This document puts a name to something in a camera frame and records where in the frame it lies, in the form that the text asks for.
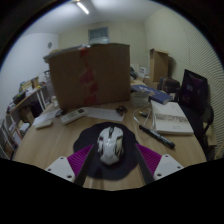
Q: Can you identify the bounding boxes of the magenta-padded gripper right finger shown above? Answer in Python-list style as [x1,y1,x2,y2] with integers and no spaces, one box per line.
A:
[134,142,185,186]

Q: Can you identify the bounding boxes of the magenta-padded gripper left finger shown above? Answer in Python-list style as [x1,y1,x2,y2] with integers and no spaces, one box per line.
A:
[44,143,98,188]

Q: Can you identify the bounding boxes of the white and black computer mouse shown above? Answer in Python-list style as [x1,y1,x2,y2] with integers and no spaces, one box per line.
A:
[96,125,125,166]

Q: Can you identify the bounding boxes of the black round mouse pad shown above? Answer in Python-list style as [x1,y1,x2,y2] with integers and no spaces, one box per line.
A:
[73,121,143,181]

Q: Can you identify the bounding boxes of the black marker pen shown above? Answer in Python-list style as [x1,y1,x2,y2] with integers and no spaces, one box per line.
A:
[138,124,176,150]

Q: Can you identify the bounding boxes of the white open book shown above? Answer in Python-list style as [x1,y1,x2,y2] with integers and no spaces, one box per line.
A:
[150,100,195,136]

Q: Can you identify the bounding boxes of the black office chair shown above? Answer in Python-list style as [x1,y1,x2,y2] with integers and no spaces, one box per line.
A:
[181,103,215,158]

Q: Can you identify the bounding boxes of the white remote control with display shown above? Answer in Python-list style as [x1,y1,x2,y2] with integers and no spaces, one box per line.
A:
[59,107,89,126]

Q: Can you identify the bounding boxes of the white paper sheet with writing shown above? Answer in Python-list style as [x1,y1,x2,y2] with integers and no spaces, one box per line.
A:
[32,109,61,127]

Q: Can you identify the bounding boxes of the black eyeglasses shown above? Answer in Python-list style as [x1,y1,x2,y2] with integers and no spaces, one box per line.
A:
[54,109,66,118]

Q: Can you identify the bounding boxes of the cluttered shelf unit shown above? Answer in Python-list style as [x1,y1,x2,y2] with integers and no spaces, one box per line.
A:
[0,76,51,161]

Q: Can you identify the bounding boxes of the plain white paper sheet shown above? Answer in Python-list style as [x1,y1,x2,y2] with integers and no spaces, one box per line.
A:
[84,106,125,123]

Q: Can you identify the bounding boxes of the small black clip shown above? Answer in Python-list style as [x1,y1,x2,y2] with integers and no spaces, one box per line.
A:
[115,105,129,117]

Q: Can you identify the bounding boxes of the white round container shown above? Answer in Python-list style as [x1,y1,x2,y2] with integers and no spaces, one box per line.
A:
[129,91,150,108]

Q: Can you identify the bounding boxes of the blue book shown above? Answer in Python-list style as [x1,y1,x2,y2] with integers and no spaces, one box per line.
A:
[130,83,174,105]

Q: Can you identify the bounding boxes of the clear plastic jar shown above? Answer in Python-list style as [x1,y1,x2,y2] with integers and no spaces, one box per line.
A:
[44,70,58,107]

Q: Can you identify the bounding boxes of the black box with purple print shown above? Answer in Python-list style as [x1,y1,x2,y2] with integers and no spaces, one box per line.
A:
[178,68,209,116]

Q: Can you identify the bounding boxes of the large brown cardboard box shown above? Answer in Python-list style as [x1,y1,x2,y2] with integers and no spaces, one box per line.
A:
[43,42,132,111]

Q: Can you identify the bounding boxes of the small brown cardboard box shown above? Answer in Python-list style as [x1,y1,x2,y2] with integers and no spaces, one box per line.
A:
[148,48,170,84]

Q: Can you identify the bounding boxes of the ceiling tube light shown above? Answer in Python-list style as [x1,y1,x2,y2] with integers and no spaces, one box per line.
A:
[75,0,90,15]

